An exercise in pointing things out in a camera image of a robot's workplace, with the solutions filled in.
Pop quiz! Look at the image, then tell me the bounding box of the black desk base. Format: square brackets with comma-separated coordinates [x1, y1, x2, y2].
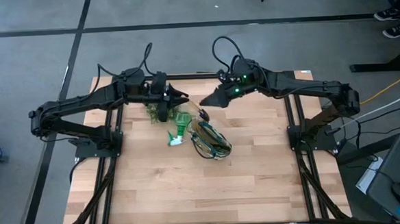
[347, 0, 400, 74]

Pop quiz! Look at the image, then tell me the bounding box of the green spray bottle white trigger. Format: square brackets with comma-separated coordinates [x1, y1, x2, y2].
[165, 111, 194, 147]

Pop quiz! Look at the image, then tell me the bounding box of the black metal table frame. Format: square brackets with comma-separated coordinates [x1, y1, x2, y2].
[55, 62, 353, 224]

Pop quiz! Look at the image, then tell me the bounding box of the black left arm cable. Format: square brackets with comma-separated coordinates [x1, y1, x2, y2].
[95, 42, 155, 84]

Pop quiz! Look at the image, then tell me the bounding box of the white cable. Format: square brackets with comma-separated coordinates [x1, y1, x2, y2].
[336, 87, 400, 129]

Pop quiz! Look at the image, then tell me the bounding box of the dark grey desk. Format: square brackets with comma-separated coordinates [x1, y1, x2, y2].
[364, 134, 400, 224]

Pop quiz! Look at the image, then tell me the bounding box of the yellow extension cord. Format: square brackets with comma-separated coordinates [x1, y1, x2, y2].
[357, 68, 400, 106]

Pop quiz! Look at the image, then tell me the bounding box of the bushy plant in black pot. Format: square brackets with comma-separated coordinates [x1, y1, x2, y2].
[145, 101, 182, 125]

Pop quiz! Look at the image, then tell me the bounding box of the beige green gardening bag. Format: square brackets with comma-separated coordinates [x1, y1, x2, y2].
[188, 118, 234, 162]

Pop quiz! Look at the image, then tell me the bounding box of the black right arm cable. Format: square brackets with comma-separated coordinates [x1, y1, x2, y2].
[211, 34, 253, 76]

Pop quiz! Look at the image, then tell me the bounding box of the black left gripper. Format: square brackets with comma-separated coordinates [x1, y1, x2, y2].
[142, 70, 191, 125]

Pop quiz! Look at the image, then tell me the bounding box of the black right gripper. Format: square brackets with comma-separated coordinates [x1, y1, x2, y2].
[197, 58, 266, 110]

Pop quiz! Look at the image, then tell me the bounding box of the white power strip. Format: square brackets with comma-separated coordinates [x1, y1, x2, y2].
[354, 156, 386, 195]

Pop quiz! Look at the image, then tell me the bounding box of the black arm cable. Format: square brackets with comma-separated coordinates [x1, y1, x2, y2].
[95, 42, 155, 84]
[211, 34, 253, 76]

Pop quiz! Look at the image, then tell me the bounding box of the black cable bundle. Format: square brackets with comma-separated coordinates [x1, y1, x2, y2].
[297, 148, 351, 223]
[66, 156, 121, 224]

